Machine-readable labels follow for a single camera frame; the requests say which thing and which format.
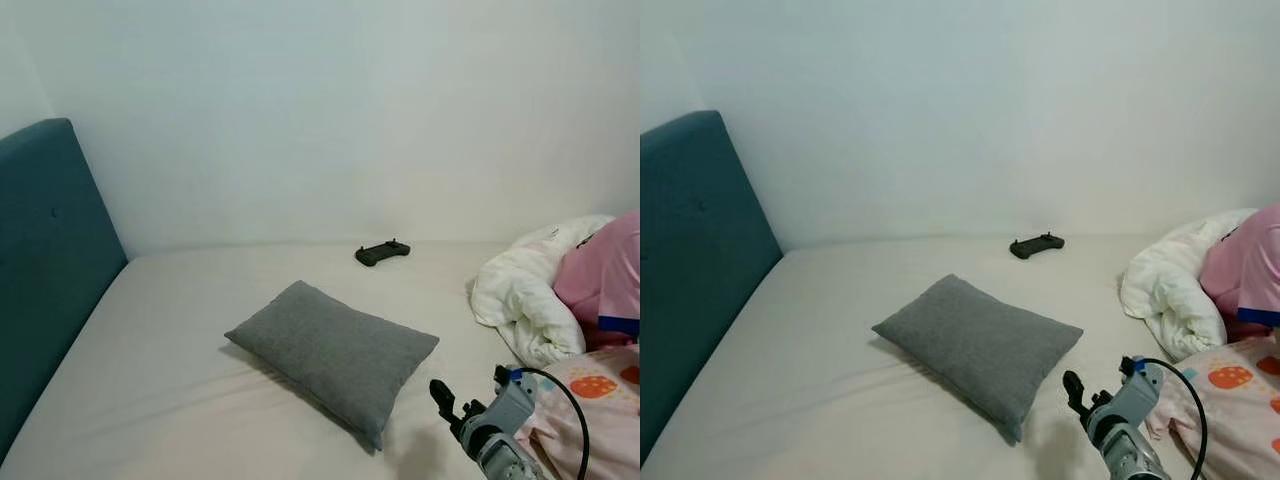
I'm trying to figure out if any black game controller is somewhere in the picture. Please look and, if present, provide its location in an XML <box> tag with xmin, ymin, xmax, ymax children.
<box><xmin>1009</xmin><ymin>232</ymin><xmax>1066</xmax><ymax>261</ymax></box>
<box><xmin>355</xmin><ymin>239</ymin><xmax>412</xmax><ymax>267</ymax></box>

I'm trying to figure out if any white rumpled duvet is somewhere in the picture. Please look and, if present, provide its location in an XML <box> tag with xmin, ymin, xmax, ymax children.
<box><xmin>1120</xmin><ymin>208</ymin><xmax>1260</xmax><ymax>362</ymax></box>
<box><xmin>470</xmin><ymin>214</ymin><xmax>617</xmax><ymax>369</ymax></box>

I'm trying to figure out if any white bed mattress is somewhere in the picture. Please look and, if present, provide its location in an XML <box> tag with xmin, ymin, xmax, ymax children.
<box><xmin>0</xmin><ymin>240</ymin><xmax>641</xmax><ymax>480</ymax></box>
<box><xmin>641</xmin><ymin>235</ymin><xmax>1280</xmax><ymax>480</ymax></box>

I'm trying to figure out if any grey rectangular pillow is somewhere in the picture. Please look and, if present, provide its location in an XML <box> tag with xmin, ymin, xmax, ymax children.
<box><xmin>872</xmin><ymin>274</ymin><xmax>1085</xmax><ymax>445</ymax></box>
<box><xmin>224</xmin><ymin>280</ymin><xmax>441</xmax><ymax>454</ymax></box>

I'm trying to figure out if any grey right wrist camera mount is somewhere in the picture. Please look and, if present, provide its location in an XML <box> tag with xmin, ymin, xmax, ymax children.
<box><xmin>485</xmin><ymin>365</ymin><xmax>539</xmax><ymax>433</ymax></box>
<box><xmin>1112</xmin><ymin>356</ymin><xmax>1167</xmax><ymax>425</ymax></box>

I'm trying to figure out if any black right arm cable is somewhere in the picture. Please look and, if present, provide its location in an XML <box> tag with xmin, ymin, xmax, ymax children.
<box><xmin>512</xmin><ymin>367</ymin><xmax>591</xmax><ymax>480</ymax></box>
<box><xmin>1138</xmin><ymin>357</ymin><xmax>1210</xmax><ymax>480</ymax></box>

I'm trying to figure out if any pink quilt with orange print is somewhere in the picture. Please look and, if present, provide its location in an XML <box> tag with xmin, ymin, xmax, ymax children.
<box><xmin>514</xmin><ymin>343</ymin><xmax>641</xmax><ymax>480</ymax></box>
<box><xmin>1148</xmin><ymin>335</ymin><xmax>1280</xmax><ymax>480</ymax></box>

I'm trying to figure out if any pink blanket with blue stripe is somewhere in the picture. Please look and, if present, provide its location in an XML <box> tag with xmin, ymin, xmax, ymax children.
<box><xmin>1200</xmin><ymin>203</ymin><xmax>1280</xmax><ymax>346</ymax></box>
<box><xmin>553</xmin><ymin>210</ymin><xmax>641</xmax><ymax>351</ymax></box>

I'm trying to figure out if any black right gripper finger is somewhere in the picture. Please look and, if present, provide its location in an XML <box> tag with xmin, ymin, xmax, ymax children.
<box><xmin>1062</xmin><ymin>370</ymin><xmax>1093</xmax><ymax>415</ymax></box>
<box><xmin>429</xmin><ymin>378</ymin><xmax>462</xmax><ymax>423</ymax></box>

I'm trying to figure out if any teal upholstered headboard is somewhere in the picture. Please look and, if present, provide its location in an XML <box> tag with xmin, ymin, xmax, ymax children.
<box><xmin>640</xmin><ymin>110</ymin><xmax>785</xmax><ymax>467</ymax></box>
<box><xmin>0</xmin><ymin>118</ymin><xmax>130</xmax><ymax>463</ymax></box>

